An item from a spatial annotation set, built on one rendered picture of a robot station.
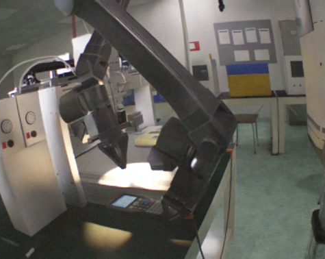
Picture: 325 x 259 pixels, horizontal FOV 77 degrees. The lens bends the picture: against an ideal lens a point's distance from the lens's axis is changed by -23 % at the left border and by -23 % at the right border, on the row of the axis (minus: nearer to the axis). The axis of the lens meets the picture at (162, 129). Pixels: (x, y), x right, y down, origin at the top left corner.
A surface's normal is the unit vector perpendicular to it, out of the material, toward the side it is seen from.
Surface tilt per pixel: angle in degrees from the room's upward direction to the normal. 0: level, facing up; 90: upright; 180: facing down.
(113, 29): 109
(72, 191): 90
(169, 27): 90
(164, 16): 90
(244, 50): 90
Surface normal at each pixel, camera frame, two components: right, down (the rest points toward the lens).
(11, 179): 0.91, -0.03
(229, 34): -0.38, 0.26
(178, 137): -0.47, 0.60
